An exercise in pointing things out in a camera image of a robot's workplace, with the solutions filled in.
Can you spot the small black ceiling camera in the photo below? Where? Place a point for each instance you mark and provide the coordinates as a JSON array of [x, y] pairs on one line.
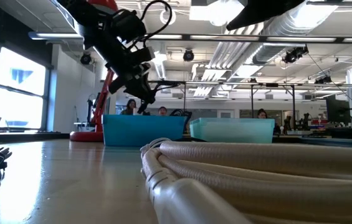
[[322, 80]]

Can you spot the black computer monitor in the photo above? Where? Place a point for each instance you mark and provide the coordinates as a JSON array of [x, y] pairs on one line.
[[337, 112]]

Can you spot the person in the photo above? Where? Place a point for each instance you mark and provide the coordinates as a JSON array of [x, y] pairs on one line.
[[162, 111], [262, 114], [130, 105]]

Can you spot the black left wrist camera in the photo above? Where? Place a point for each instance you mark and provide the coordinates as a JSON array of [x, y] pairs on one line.
[[143, 54]]

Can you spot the black table frame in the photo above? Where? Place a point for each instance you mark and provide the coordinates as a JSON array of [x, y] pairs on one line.
[[23, 137]]

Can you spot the teal plastic bin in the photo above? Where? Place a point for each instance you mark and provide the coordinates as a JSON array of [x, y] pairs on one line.
[[231, 130]]

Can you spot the silver ventilation duct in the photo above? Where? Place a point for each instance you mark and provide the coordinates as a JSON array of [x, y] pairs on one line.
[[269, 53]]

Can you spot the red desk lamp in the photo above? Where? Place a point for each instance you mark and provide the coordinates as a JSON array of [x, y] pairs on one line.
[[101, 105]]

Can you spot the dark monitor on stand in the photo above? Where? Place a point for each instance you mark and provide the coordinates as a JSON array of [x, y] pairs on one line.
[[90, 109]]

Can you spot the black metal scaffold frame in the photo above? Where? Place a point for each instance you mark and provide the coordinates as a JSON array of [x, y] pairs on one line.
[[252, 99]]

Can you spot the long overhead light bar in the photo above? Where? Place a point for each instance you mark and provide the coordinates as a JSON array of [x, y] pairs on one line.
[[300, 39]]

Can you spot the black ceiling spotlight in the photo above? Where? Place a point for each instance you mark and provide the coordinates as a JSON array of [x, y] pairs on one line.
[[86, 59], [188, 56]]

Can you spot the blue plastic bin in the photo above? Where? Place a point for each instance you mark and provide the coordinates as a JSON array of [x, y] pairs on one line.
[[138, 130]]

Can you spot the black ceiling camera cluster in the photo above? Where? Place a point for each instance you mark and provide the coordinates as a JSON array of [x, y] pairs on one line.
[[294, 55]]

